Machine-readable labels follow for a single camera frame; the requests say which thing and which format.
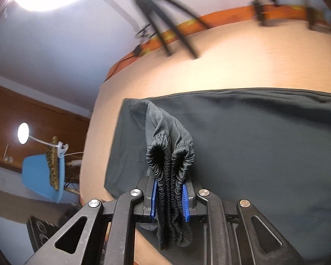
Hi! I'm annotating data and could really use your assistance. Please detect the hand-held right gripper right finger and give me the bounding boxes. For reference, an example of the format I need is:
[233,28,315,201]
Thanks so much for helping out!
[182,182,309,265]

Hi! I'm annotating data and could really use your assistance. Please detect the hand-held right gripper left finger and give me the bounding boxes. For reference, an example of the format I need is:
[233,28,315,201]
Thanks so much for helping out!
[25,178,158,265]

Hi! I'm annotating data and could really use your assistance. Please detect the dark green pants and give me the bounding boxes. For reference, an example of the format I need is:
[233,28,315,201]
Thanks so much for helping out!
[103,87,331,265]

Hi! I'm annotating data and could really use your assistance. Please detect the leopard print cloth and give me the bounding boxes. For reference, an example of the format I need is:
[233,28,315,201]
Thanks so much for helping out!
[44,136,62,190]

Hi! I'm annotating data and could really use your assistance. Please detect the blue chair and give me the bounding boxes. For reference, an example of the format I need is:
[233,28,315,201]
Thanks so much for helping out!
[21,155,80,203]

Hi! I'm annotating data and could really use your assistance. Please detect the white clip lamp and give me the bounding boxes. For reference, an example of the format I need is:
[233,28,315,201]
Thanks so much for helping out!
[17,122,69,158]

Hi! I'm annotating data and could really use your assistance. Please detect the small black tripod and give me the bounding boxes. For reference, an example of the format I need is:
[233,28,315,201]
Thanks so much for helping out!
[110,0,210,60]

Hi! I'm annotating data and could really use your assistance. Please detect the orange floral tablecloth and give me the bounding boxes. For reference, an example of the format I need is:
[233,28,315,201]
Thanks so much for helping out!
[107,4,331,80]

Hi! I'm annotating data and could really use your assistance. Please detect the tall silver tripod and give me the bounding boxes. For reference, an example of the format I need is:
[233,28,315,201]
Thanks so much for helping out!
[248,0,331,32]

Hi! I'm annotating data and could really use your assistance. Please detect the black cable with switch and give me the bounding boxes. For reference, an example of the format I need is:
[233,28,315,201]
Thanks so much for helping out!
[103,25,155,82]

